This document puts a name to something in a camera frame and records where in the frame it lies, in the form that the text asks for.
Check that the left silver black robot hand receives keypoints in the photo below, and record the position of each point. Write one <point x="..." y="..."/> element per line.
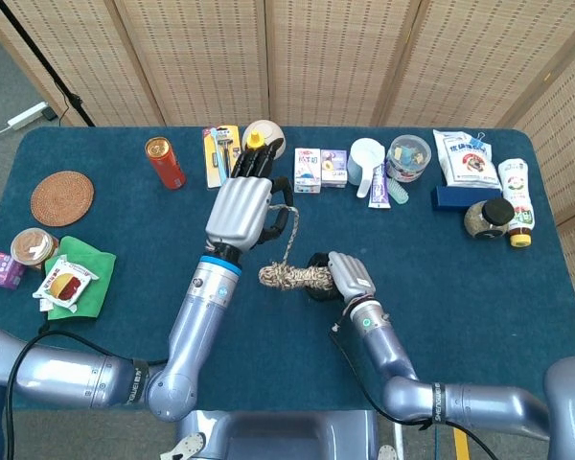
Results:
<point x="239" y="211"/>

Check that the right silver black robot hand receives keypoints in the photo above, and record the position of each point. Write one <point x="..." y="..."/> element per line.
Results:
<point x="352" y="280"/>

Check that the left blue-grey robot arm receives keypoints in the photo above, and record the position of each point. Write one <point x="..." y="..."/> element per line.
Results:
<point x="196" y="330"/>

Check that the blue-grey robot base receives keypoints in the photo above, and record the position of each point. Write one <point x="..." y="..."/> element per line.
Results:
<point x="278" y="436"/>

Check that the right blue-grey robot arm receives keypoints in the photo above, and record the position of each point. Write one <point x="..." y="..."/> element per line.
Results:
<point x="388" y="350"/>

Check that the white plastic measuring cup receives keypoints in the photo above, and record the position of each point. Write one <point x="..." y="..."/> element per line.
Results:
<point x="364" y="158"/>

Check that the brown sealed pudding cup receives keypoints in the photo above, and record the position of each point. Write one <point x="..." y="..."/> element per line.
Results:
<point x="29" y="244"/>

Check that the razor on yellow blister card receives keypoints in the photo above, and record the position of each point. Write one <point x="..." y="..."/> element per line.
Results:
<point x="213" y="172"/>

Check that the light blue toothbrush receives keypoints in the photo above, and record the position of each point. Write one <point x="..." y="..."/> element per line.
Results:
<point x="216" y="144"/>

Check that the honey bottle with yellow cap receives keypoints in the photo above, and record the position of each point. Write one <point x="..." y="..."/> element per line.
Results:
<point x="255" y="140"/>

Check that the white milk carton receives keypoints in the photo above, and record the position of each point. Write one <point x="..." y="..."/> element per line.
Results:
<point x="307" y="170"/>

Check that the red drink can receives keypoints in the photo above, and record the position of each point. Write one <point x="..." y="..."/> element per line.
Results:
<point x="168" y="167"/>

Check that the beige upturned bowl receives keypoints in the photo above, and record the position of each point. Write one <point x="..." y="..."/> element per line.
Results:
<point x="274" y="131"/>

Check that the purple white toothpaste tube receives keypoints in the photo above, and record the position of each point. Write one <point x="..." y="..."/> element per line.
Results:
<point x="379" y="189"/>

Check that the pale blue comb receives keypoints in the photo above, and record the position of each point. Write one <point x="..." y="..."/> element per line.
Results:
<point x="398" y="191"/>

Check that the purple white small box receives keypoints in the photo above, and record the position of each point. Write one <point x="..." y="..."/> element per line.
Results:
<point x="334" y="167"/>

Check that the navy blue flat box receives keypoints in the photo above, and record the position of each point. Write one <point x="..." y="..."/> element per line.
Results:
<point x="448" y="197"/>

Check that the clear tub of clips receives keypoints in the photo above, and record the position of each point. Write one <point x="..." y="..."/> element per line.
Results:
<point x="408" y="158"/>

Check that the glass jar with black lid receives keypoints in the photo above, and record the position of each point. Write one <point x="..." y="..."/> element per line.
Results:
<point x="486" y="220"/>

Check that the green cloth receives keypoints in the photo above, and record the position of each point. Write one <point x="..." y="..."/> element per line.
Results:
<point x="100" y="282"/>

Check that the white powder bag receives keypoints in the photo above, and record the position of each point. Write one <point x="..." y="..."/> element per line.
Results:
<point x="467" y="163"/>

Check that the bamboo folding screen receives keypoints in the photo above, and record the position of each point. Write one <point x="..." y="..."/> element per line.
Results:
<point x="316" y="57"/>

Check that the round woven rattan coaster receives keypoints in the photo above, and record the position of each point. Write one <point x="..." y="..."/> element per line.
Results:
<point x="62" y="199"/>

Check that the red white snack packet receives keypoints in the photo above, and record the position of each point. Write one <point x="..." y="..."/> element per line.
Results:
<point x="67" y="285"/>

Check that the white squeeze sauce bottle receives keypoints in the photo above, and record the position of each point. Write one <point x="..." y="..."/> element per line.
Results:
<point x="518" y="191"/>

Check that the blue binder clip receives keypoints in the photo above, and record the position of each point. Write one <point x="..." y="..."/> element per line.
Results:
<point x="481" y="140"/>

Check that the black power plug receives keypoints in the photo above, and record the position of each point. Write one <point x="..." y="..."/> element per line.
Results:
<point x="50" y="114"/>

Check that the white power strip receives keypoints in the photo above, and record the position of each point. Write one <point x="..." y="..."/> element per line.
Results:
<point x="26" y="116"/>

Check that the purple white tissue packet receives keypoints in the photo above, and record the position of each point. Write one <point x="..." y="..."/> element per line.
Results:
<point x="2" y="270"/>

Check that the black tripod stand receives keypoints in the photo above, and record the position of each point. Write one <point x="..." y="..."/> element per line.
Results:
<point x="38" y="57"/>

